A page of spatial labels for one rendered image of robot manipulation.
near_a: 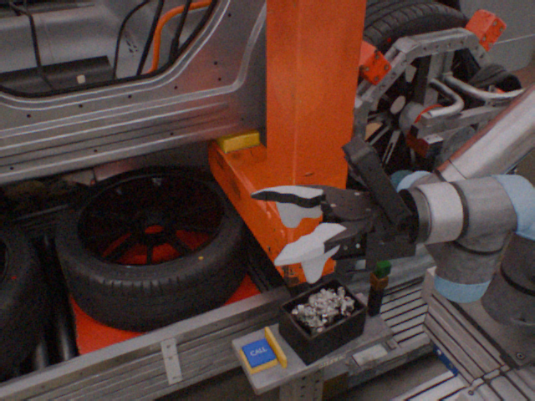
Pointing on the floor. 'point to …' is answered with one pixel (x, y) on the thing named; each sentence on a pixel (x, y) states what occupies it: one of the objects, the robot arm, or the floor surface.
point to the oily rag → (66, 189)
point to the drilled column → (304, 388)
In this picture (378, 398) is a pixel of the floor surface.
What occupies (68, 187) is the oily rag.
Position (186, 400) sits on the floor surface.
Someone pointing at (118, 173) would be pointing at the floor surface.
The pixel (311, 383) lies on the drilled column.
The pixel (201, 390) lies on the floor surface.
